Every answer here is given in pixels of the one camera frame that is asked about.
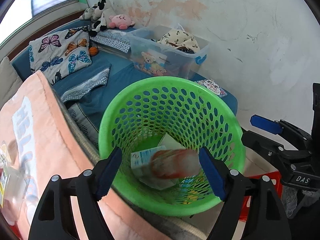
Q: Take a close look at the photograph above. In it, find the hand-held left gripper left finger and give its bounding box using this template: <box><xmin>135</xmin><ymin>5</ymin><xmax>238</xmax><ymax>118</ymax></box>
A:
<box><xmin>28</xmin><ymin>146</ymin><xmax>123</xmax><ymax>240</ymax></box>

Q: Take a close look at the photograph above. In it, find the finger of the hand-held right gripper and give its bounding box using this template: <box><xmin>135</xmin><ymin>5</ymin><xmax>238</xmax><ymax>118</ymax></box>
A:
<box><xmin>241</xmin><ymin>129</ymin><xmax>313</xmax><ymax>178</ymax></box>
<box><xmin>251</xmin><ymin>115</ymin><xmax>313</xmax><ymax>153</ymax></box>

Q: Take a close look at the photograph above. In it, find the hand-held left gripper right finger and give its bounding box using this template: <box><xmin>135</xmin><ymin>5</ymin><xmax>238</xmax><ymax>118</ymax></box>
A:
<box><xmin>199</xmin><ymin>146</ymin><xmax>292</xmax><ymax>240</ymax></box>

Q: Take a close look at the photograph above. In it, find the blue and white milk carton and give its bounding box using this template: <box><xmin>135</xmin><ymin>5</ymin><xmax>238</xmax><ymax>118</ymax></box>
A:
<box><xmin>131</xmin><ymin>149</ymin><xmax>175</xmax><ymax>190</ymax></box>

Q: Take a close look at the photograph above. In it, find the plastic bottle with red label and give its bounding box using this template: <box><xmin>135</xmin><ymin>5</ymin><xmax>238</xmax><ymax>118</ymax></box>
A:
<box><xmin>150</xmin><ymin>149</ymin><xmax>200</xmax><ymax>180</ymax></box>

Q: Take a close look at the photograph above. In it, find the white paper cup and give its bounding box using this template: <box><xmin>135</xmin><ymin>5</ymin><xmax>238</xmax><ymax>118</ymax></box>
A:
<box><xmin>157</xmin><ymin>134</ymin><xmax>185</xmax><ymax>150</ymax></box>

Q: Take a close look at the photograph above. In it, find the green plastic basket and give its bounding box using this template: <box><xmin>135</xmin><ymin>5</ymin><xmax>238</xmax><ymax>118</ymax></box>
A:
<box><xmin>98</xmin><ymin>77</ymin><xmax>247</xmax><ymax>217</ymax></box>

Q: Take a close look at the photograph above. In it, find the clear plastic bag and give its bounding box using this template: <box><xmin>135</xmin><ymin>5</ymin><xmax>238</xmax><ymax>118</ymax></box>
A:
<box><xmin>0</xmin><ymin>140</ymin><xmax>22</xmax><ymax>178</ymax></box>

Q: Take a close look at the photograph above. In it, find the yellow green drink box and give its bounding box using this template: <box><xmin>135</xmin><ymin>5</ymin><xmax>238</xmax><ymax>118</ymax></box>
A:
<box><xmin>0</xmin><ymin>172</ymin><xmax>8</xmax><ymax>207</ymax></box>

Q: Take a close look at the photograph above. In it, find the red plastic stool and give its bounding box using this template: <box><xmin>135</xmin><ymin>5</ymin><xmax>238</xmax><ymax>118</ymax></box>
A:
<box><xmin>239</xmin><ymin>171</ymin><xmax>284</xmax><ymax>222</ymax></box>

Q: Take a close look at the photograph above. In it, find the blue sofa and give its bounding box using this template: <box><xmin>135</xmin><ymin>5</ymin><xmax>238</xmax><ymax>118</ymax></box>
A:
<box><xmin>11</xmin><ymin>20</ymin><xmax>238</xmax><ymax>155</ymax></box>

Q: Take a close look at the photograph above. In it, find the clear plastic storage box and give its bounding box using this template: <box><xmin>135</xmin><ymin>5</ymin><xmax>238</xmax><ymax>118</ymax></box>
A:
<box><xmin>127</xmin><ymin>25</ymin><xmax>209</xmax><ymax>80</ymax></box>

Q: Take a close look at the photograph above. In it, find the cream printed cloth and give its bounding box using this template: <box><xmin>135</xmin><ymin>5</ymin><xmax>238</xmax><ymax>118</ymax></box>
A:
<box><xmin>157</xmin><ymin>29</ymin><xmax>200</xmax><ymax>53</ymax></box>

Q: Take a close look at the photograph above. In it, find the butterfly print pillow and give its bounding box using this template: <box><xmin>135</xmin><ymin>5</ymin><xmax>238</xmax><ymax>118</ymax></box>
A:
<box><xmin>29</xmin><ymin>27</ymin><xmax>92</xmax><ymax>84</ymax></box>

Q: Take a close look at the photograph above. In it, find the blue white patterned cushion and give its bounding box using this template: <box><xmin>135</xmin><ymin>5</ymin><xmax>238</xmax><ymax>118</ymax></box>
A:
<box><xmin>90</xmin><ymin>30</ymin><xmax>132</xmax><ymax>54</ymax></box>

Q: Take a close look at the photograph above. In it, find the grey pillow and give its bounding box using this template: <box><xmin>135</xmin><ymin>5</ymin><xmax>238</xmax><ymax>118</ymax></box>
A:
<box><xmin>0</xmin><ymin>56</ymin><xmax>23</xmax><ymax>100</ymax></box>

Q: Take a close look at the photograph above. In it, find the pink plush toy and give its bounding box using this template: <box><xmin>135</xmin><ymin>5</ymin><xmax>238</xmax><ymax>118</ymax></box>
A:
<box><xmin>109</xmin><ymin>14</ymin><xmax>135</xmax><ymax>30</ymax></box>

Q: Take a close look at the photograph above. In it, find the black and white cow plush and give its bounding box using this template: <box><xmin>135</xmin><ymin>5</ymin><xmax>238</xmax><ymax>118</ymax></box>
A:
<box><xmin>89</xmin><ymin>0</ymin><xmax>117</xmax><ymax>37</ymax></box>

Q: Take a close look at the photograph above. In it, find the grey plush toy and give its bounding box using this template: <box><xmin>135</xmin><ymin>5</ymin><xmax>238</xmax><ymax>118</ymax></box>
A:
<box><xmin>79</xmin><ymin>7</ymin><xmax>95</xmax><ymax>21</ymax></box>

